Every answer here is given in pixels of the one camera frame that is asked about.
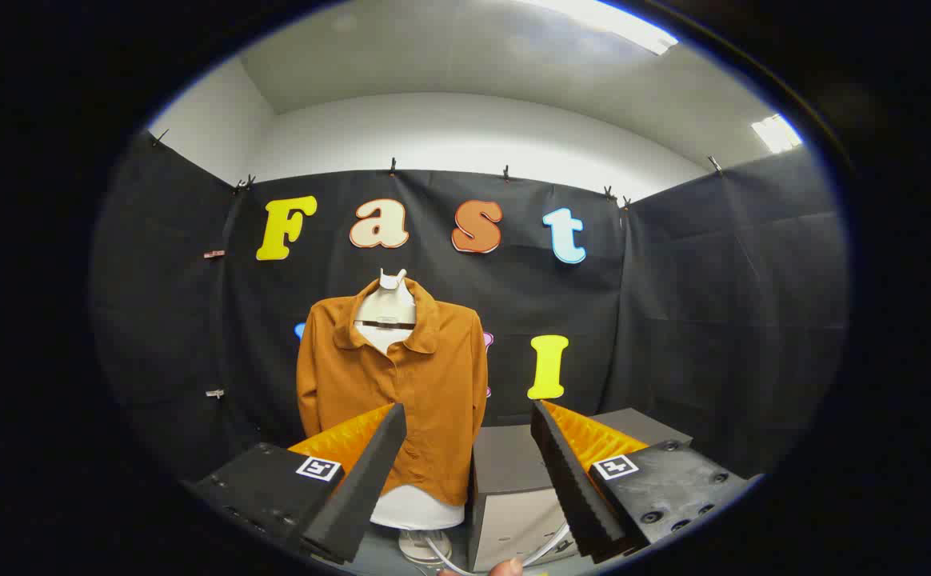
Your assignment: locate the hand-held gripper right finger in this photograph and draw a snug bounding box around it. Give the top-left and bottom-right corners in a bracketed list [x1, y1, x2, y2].
[529, 398, 757, 561]

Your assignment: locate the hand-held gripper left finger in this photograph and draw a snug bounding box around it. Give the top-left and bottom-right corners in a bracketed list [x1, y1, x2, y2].
[184, 402, 408, 566]

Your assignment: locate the brown button shirt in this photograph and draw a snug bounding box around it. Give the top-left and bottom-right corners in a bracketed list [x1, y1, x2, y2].
[296, 278, 489, 507]

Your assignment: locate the grey cabinet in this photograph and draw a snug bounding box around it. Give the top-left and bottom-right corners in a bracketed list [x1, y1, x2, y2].
[465, 408, 694, 573]

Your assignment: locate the white mannequin torso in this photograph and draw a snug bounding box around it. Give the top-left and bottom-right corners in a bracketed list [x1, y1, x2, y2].
[354, 268, 466, 569]

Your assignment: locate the black backdrop cloth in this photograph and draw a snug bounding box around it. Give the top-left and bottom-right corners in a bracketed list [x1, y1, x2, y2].
[90, 132, 849, 497]

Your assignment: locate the small ceiling light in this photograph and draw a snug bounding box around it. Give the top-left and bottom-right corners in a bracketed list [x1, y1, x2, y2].
[751, 114, 802, 154]

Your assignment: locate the white cable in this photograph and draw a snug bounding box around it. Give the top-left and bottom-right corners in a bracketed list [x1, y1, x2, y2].
[422, 524, 574, 574]

